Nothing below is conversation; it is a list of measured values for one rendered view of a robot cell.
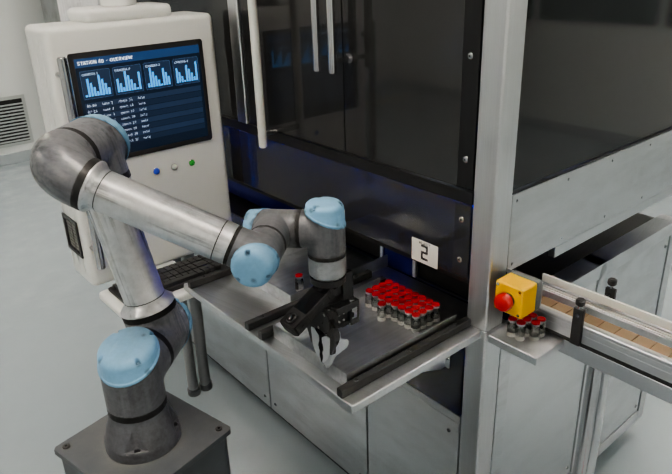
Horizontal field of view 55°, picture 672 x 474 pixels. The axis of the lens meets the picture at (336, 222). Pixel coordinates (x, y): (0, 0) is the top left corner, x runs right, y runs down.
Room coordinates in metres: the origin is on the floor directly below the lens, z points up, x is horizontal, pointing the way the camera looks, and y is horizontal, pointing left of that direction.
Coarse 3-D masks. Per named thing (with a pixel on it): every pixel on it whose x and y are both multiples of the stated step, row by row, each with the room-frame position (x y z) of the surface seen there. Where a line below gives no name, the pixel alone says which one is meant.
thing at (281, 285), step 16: (288, 256) 1.70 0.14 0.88; (304, 256) 1.70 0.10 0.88; (352, 256) 1.69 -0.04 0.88; (368, 256) 1.69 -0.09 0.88; (384, 256) 1.62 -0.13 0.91; (288, 272) 1.60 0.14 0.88; (304, 272) 1.60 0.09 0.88; (272, 288) 1.47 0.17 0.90; (288, 288) 1.51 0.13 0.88; (304, 288) 1.51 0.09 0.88
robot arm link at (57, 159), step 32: (32, 160) 1.07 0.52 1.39; (64, 160) 1.04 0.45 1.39; (96, 160) 1.06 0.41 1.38; (64, 192) 1.02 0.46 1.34; (96, 192) 1.02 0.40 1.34; (128, 192) 1.03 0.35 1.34; (160, 192) 1.05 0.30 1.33; (128, 224) 1.03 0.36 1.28; (160, 224) 1.01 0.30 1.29; (192, 224) 1.01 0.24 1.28; (224, 224) 1.02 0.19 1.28; (224, 256) 0.99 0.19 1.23; (256, 256) 0.96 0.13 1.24
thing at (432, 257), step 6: (414, 240) 1.44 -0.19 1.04; (420, 240) 1.42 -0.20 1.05; (414, 246) 1.44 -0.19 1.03; (420, 246) 1.42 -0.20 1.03; (432, 246) 1.39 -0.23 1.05; (414, 252) 1.44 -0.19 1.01; (420, 252) 1.42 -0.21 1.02; (432, 252) 1.39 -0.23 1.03; (414, 258) 1.44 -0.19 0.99; (420, 258) 1.42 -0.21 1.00; (426, 258) 1.41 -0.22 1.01; (432, 258) 1.39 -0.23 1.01; (426, 264) 1.41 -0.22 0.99; (432, 264) 1.39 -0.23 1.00
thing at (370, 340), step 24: (360, 288) 1.45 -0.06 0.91; (360, 312) 1.37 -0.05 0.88; (288, 336) 1.23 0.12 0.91; (360, 336) 1.26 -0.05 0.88; (384, 336) 1.26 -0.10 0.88; (408, 336) 1.26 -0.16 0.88; (312, 360) 1.16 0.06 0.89; (336, 360) 1.17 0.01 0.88; (360, 360) 1.17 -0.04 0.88; (384, 360) 1.14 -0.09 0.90
